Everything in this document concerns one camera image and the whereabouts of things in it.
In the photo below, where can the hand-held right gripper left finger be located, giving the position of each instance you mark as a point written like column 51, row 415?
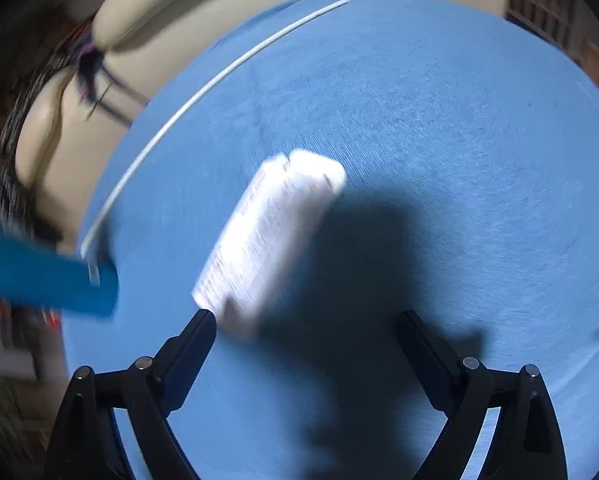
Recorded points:
column 194, row 360

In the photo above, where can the thin white tube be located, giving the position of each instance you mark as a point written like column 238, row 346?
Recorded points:
column 214, row 81

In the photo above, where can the purple cloth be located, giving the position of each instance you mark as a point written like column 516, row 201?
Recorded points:
column 89, row 60

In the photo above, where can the small white box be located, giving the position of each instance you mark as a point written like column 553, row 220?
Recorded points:
column 269, row 240

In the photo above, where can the cream leather sofa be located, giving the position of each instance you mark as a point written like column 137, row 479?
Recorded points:
column 179, row 0

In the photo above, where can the wooden crib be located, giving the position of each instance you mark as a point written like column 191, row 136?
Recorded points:
column 544, row 5

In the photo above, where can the blue thermos bottle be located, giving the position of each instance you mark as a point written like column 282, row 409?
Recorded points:
column 44, row 280

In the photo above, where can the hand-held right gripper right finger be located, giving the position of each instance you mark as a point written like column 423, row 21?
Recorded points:
column 422, row 355

